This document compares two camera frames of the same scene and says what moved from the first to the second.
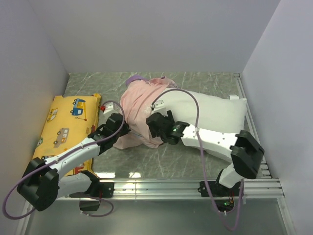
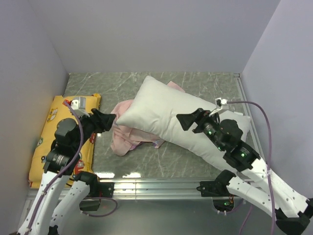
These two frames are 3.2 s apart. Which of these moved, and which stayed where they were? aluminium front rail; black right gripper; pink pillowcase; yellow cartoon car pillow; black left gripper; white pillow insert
Moved: white pillow insert; black right gripper; pink pillowcase; black left gripper
Stayed: yellow cartoon car pillow; aluminium front rail
